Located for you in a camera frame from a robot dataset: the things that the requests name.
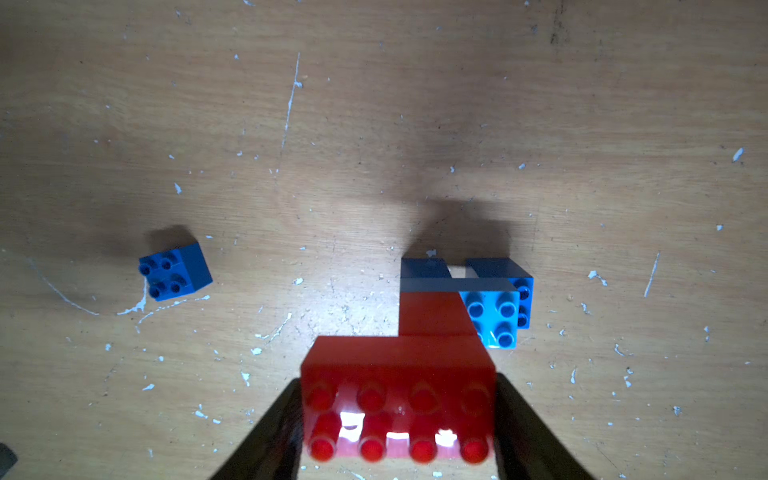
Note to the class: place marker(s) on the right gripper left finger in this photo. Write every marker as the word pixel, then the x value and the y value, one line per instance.
pixel 272 450

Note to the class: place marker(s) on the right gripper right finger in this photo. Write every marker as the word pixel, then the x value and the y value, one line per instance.
pixel 525 448

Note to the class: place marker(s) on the red 2x4 brick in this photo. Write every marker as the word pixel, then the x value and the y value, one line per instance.
pixel 416 397

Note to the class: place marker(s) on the light blue 2x4 brick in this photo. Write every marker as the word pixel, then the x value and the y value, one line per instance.
pixel 493 305

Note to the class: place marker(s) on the red 2x2 brick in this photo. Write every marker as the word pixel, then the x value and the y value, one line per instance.
pixel 434 314

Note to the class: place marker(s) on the blue 2x2 brick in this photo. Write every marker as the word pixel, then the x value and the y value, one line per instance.
pixel 515 274
pixel 175 273
pixel 424 268

